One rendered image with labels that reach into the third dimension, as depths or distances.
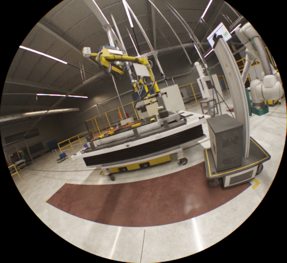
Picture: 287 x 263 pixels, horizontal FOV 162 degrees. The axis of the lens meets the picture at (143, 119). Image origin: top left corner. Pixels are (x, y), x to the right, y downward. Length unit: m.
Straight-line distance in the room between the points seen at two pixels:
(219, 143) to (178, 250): 1.16
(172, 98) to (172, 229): 6.23
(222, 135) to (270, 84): 0.69
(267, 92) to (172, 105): 5.89
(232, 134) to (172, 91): 5.73
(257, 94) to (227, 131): 0.49
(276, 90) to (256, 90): 0.24
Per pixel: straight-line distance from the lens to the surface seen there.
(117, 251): 1.47
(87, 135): 7.72
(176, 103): 6.53
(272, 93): 1.11
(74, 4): 9.72
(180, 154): 1.87
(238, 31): 1.36
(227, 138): 1.12
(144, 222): 1.47
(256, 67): 9.67
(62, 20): 10.32
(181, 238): 1.30
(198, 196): 1.52
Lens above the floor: 1.26
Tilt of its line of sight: 6 degrees down
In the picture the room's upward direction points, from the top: 19 degrees counter-clockwise
